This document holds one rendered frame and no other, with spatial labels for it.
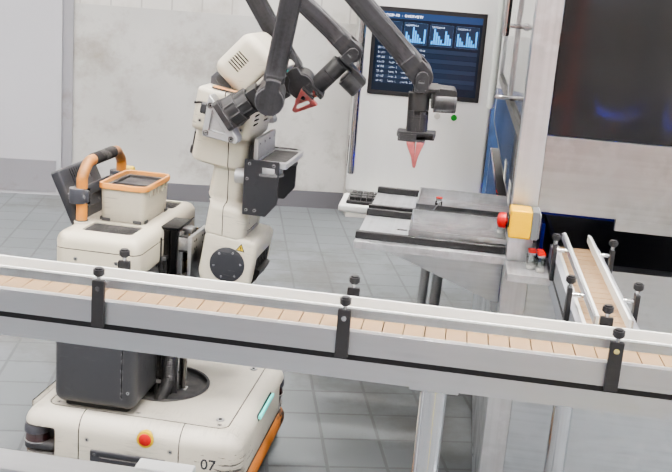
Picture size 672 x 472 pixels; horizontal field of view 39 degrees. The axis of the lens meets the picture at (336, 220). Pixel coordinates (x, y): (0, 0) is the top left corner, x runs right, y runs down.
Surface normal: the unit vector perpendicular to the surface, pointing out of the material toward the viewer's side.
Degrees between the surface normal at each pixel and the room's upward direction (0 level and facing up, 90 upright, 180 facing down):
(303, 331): 90
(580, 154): 90
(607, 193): 90
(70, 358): 90
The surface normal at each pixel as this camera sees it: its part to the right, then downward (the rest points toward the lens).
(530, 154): -0.14, 0.22
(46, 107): 0.10, 0.24
